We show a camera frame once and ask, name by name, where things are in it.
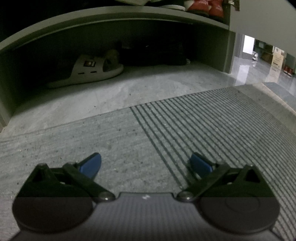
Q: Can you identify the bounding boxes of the grey striped floor mat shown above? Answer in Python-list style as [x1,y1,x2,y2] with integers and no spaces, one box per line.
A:
[1,83,295,240]

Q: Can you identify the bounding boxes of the grey shoe cabinet shelves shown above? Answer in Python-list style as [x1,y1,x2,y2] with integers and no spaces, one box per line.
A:
[1,6,236,135]

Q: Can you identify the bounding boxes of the dark shoe under cabinet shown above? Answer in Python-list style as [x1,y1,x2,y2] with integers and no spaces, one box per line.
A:
[49,50,123,88]

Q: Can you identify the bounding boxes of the right white cabinet door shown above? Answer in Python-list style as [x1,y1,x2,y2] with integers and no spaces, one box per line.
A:
[229,0,295,57]

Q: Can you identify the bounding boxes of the red shoes on bottom shelf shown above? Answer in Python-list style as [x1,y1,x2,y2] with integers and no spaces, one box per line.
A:
[184,0,224,18]

